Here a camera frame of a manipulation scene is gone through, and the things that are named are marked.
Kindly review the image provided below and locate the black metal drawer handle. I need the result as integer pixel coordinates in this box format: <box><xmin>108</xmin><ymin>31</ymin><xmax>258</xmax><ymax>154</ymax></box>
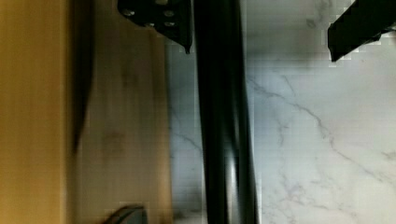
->
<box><xmin>191</xmin><ymin>0</ymin><xmax>260</xmax><ymax>224</ymax></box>

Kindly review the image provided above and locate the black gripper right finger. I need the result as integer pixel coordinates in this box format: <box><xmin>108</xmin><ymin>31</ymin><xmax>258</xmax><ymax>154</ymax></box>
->
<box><xmin>327</xmin><ymin>0</ymin><xmax>396</xmax><ymax>62</ymax></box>

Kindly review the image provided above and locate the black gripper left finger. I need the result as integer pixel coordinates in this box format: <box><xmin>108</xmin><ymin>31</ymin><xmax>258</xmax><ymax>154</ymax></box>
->
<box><xmin>117</xmin><ymin>0</ymin><xmax>192</xmax><ymax>54</ymax></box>

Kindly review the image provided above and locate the wooden drawer box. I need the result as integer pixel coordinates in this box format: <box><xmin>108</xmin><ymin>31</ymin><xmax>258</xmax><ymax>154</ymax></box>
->
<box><xmin>1</xmin><ymin>0</ymin><xmax>173</xmax><ymax>224</ymax></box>

